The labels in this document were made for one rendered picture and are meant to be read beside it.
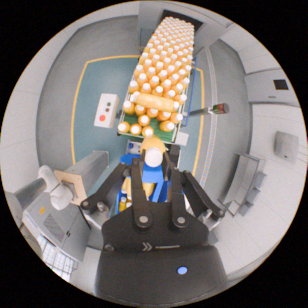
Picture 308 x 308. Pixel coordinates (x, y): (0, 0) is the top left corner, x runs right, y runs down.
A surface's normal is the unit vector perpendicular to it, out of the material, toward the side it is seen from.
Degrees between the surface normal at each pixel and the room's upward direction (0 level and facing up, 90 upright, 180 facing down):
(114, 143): 0
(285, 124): 90
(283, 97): 90
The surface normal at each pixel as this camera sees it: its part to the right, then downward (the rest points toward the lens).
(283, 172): -0.99, -0.06
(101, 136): 0.14, 0.25
